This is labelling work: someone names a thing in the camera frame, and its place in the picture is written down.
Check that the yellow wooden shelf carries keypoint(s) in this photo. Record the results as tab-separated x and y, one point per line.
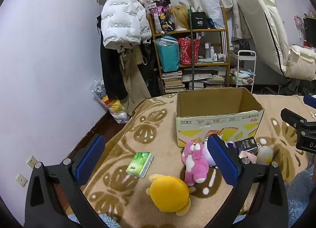
209	29

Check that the white trolley cart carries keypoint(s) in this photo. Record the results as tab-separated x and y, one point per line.
243	53

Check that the printed cardboard box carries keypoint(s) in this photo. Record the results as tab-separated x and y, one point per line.
217	121

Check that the small black box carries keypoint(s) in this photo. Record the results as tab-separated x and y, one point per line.
246	145

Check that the black hanging coat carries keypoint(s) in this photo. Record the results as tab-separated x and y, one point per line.
111	69

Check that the cream mattress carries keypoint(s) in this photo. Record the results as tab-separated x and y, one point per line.
261	20

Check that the folded cloths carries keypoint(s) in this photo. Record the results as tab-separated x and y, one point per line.
242	74

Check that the pile of papers and booklets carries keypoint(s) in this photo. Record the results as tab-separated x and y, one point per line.
209	78

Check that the beige hanging trousers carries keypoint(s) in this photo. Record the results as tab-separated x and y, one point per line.
133	82

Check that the cream cushion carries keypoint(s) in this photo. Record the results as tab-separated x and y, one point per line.
301	62

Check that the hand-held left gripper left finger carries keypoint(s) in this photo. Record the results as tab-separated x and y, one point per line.
90	158

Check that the clear plastic bag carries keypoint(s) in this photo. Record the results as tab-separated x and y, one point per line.
213	13

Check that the white puffer jacket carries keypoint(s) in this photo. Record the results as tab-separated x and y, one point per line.
123	15

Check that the pink fan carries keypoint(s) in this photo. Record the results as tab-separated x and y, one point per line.
298	21

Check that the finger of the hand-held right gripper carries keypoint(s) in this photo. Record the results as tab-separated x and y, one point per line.
292	118
311	101

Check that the red patterned bag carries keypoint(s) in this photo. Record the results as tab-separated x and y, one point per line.
186	50

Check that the stack of books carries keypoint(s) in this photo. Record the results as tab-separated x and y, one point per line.
172	82

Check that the plastic bag with yellow contents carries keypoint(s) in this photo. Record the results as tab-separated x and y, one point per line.
116	109

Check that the yellow plush toy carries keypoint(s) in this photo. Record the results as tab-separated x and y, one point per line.
169	191

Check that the purple printed bag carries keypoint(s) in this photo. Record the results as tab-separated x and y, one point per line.
160	20

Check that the pink plush bear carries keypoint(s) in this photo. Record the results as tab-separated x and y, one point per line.
195	163

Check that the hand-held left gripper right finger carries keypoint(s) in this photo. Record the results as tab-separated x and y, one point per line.
223	162

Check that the black hanging garment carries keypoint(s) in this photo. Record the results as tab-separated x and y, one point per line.
154	74

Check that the wall outlet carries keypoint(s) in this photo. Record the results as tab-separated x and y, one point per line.
21	180
32	161

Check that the green pole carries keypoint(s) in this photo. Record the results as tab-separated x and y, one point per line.
191	52

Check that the green tissue packet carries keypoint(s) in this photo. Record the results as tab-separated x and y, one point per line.
139	165

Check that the beige patterned blanket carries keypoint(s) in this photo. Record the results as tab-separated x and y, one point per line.
160	144

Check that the teal bag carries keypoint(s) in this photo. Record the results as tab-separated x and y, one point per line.
167	55

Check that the pink striped soft toy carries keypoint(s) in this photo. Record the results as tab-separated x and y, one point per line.
246	155

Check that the white plush with yellow beak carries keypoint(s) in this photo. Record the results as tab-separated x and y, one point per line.
265	153

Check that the row of cosmetic bottles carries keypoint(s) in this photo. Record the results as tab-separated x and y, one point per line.
212	52

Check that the blond wig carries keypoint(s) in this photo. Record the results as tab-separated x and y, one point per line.
180	16

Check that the black box with white label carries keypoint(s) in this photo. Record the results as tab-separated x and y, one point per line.
199	21

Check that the white and purple plush toy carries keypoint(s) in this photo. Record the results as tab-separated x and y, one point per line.
205	152

